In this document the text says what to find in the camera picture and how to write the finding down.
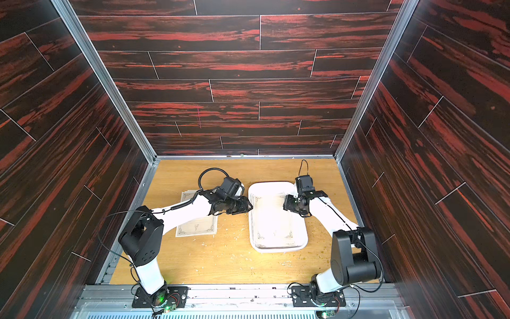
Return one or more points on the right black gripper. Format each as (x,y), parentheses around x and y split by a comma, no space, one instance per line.
(297,204)

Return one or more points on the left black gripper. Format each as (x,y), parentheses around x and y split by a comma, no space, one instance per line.
(244,205)

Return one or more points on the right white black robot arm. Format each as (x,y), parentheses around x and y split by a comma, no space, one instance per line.
(354,258)

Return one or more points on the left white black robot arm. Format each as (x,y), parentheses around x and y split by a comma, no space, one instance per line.
(141,238)

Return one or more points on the stationery paper in tray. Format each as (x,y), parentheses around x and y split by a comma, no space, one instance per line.
(273,227)

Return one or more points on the white plastic storage tray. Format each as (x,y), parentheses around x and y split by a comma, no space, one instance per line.
(278,188)

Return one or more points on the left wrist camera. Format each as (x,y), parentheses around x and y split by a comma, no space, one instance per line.
(231,188)

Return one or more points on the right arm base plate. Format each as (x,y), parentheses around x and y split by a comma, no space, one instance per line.
(305,296)

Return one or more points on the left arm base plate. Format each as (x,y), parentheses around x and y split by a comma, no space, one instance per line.
(167,297)

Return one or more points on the front aluminium rail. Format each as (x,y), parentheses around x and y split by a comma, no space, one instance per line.
(243,301)

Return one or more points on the right aluminium frame post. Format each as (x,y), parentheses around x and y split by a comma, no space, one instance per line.
(395,35)

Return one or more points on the aluminium frame post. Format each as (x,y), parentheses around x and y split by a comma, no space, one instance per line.
(80,36)
(395,35)

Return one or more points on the left aluminium frame post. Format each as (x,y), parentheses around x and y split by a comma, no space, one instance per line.
(80,36)

